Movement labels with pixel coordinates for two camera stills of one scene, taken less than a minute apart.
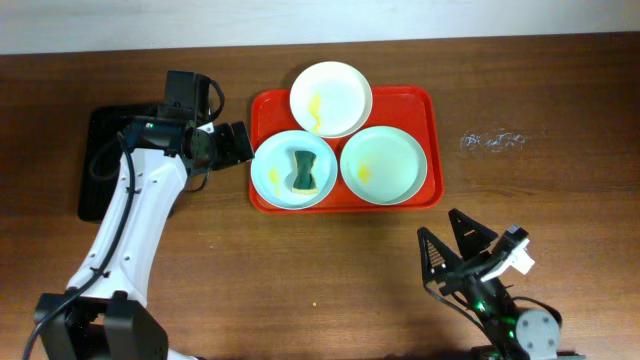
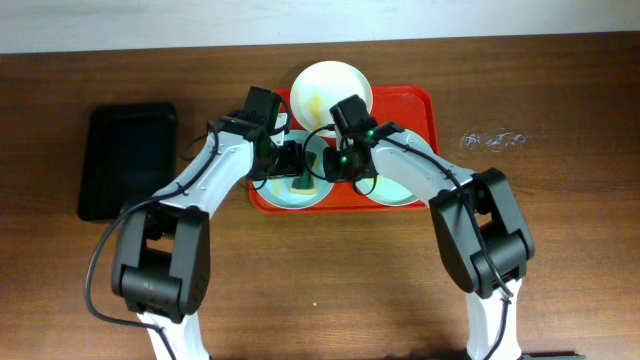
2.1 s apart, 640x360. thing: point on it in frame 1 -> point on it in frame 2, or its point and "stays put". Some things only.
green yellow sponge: [304, 181] stays put
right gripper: [438, 258] -> [338, 172]
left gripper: [232, 145] -> [291, 160]
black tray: [101, 155] stays put
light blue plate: [273, 169] stays put
